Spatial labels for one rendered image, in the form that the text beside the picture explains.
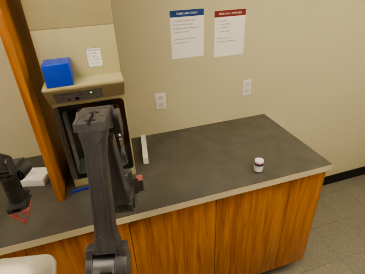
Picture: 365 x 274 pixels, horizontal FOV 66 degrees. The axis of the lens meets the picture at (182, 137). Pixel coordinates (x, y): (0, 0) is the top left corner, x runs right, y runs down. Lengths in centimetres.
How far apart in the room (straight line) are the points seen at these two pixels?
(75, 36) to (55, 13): 11
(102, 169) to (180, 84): 126
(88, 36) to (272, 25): 124
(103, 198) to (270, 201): 115
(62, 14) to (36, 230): 90
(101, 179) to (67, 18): 75
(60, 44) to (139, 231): 91
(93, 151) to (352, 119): 252
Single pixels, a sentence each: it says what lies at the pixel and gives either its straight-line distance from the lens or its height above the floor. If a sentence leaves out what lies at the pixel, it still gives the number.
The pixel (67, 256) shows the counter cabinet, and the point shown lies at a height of 76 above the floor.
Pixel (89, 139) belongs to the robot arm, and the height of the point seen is 155.
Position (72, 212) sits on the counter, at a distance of 144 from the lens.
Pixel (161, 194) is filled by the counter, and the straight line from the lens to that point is 142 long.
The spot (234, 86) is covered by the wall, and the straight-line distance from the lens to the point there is 204.
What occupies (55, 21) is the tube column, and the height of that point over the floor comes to 174.
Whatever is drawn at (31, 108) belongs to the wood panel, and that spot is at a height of 143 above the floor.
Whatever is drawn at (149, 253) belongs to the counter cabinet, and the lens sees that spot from 160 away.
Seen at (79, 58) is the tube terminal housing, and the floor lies 159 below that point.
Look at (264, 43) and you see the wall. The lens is 206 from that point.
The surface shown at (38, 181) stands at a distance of 166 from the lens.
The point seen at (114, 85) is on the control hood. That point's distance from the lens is 123.
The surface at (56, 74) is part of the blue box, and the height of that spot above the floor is 156.
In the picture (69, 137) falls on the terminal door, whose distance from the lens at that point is 142.
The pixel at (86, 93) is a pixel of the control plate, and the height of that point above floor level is 146.
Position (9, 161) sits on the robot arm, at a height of 135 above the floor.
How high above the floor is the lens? 187
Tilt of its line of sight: 30 degrees down
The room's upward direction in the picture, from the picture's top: 3 degrees counter-clockwise
